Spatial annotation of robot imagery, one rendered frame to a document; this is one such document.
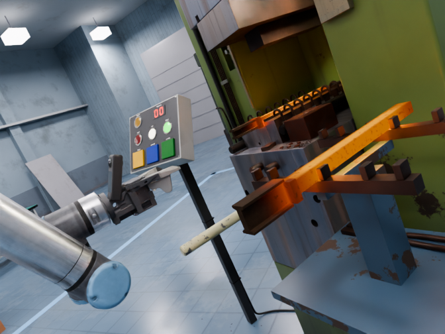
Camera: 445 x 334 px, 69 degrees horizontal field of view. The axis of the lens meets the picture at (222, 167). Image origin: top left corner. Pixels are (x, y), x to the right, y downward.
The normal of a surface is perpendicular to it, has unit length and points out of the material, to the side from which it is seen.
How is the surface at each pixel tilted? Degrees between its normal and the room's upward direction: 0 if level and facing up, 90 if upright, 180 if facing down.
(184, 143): 90
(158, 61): 90
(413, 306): 0
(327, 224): 90
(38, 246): 92
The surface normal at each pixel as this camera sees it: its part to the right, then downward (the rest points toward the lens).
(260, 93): 0.48, -0.03
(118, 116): -0.45, 0.36
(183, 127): 0.77, -0.20
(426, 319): -0.39, -0.90
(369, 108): -0.79, 0.43
